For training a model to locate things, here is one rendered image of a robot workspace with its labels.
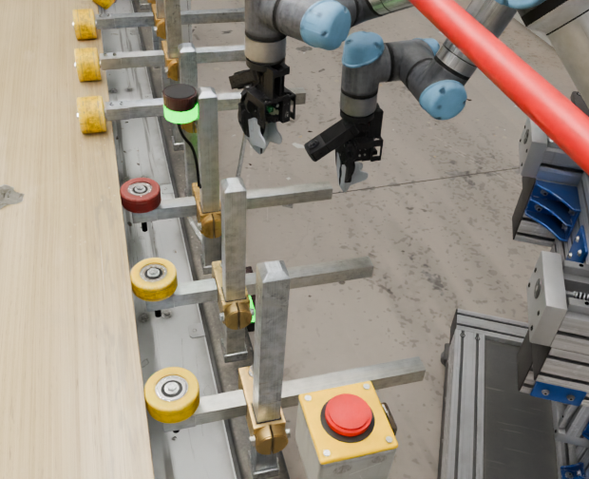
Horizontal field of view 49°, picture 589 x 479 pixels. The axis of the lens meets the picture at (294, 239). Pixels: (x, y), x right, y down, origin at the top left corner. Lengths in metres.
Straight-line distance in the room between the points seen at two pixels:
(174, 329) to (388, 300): 1.14
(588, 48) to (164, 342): 0.99
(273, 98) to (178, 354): 0.57
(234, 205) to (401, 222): 1.81
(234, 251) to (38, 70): 0.94
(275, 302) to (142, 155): 1.22
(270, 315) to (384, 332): 1.50
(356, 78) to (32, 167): 0.69
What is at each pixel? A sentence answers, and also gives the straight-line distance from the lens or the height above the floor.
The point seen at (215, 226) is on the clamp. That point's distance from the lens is 1.33.
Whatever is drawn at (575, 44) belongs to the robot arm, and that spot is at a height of 1.40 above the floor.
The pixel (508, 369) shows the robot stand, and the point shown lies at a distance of 2.05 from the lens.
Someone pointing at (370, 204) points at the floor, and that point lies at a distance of 2.84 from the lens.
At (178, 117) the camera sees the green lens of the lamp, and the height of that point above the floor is 1.10.
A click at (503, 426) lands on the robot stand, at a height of 0.21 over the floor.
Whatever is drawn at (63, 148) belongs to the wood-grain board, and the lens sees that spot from 1.52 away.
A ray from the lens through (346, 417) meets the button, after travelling 0.58.
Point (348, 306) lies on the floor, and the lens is 2.37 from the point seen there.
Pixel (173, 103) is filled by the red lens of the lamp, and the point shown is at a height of 1.13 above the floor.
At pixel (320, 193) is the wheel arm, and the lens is 1.44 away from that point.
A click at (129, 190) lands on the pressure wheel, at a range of 1.36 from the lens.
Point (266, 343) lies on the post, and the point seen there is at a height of 1.04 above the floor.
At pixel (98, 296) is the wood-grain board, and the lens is 1.15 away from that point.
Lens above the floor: 1.71
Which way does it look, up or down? 41 degrees down
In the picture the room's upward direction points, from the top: 4 degrees clockwise
